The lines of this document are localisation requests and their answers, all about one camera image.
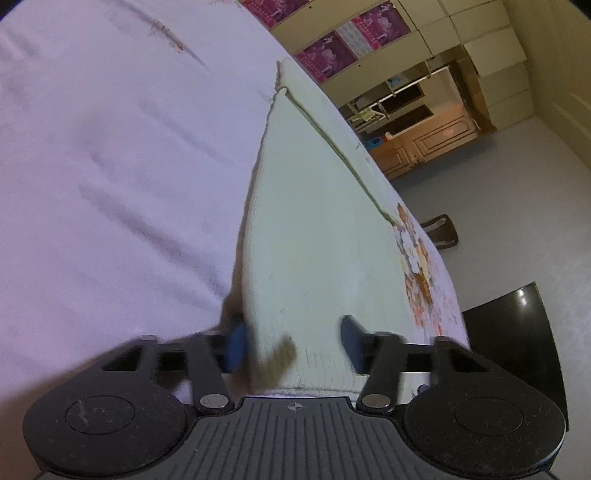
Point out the purple poster upper left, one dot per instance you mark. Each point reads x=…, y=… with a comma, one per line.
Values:
x=381, y=25

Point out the purple poster lower left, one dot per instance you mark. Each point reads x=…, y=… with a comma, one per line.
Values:
x=326, y=57

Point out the purple poster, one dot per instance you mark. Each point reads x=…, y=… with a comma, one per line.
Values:
x=273, y=12
x=326, y=57
x=381, y=25

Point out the purple poster lower right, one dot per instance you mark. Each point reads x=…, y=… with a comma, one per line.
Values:
x=273, y=12

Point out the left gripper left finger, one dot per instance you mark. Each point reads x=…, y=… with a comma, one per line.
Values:
x=211, y=355

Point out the dark wooden chair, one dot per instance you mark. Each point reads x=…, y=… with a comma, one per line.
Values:
x=442, y=232

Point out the black glossy furniture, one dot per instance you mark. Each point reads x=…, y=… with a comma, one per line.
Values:
x=514, y=332

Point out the cream wardrobe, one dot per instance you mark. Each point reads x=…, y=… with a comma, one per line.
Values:
x=477, y=35

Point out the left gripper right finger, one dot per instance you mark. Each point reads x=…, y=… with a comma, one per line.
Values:
x=378, y=356

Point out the brown wooden door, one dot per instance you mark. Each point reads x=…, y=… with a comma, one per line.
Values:
x=426, y=142

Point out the cream knitted garment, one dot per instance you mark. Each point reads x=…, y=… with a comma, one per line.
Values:
x=320, y=244

